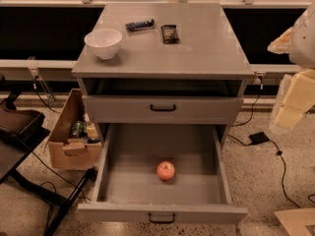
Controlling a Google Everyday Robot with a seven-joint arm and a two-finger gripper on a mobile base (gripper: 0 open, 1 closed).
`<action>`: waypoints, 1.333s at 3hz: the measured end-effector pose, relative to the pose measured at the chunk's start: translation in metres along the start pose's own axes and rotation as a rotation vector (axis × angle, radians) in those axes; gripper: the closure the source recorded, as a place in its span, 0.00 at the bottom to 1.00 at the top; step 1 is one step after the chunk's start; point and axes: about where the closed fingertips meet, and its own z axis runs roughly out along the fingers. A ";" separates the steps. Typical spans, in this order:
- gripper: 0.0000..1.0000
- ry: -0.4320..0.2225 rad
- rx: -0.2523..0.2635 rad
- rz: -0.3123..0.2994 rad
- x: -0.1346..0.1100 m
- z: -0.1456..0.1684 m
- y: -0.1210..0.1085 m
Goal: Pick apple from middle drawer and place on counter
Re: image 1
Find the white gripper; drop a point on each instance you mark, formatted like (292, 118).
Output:
(304, 42)

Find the red apple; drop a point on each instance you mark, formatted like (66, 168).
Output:
(165, 170)

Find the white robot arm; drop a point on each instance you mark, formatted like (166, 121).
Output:
(302, 54)

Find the grey drawer cabinet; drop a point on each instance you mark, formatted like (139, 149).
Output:
(207, 61)

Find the closed grey top drawer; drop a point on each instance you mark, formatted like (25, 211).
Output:
(162, 110)

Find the open grey middle drawer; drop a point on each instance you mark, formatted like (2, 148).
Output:
(127, 187)

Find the black power adapter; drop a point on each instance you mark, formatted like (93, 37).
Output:
(258, 138)

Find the cardboard piece on floor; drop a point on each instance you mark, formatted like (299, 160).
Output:
(297, 222)

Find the white ceramic bowl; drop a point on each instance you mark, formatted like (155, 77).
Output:
(104, 43)

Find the yellow bottle in box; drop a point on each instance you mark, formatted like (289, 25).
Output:
(91, 131)

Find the green packet in box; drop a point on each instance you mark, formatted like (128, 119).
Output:
(78, 130)

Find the cardboard box with items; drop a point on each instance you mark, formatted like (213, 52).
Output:
(67, 151)

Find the black folding stand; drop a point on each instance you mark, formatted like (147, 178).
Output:
(12, 157)

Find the grey wall rail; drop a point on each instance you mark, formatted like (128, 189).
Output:
(61, 71)

